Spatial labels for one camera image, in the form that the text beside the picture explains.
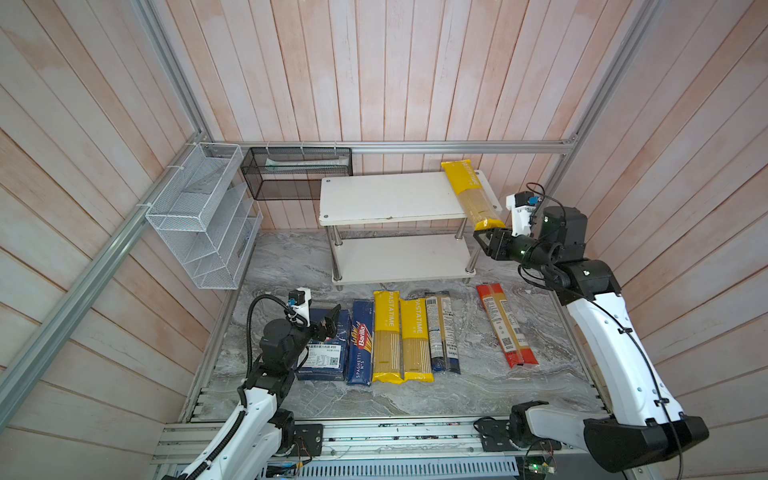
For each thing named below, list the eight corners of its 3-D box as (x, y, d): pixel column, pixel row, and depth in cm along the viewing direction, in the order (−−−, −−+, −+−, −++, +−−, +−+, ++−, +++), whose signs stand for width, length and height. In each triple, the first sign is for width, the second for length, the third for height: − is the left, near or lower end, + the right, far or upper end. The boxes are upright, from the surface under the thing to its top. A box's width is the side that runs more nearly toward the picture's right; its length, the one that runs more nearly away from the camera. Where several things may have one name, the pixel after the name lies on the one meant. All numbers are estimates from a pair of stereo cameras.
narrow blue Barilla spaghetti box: (347, 386, 83) (346, 382, 81) (352, 305, 100) (352, 299, 97) (374, 386, 83) (373, 382, 81) (374, 304, 100) (374, 299, 97)
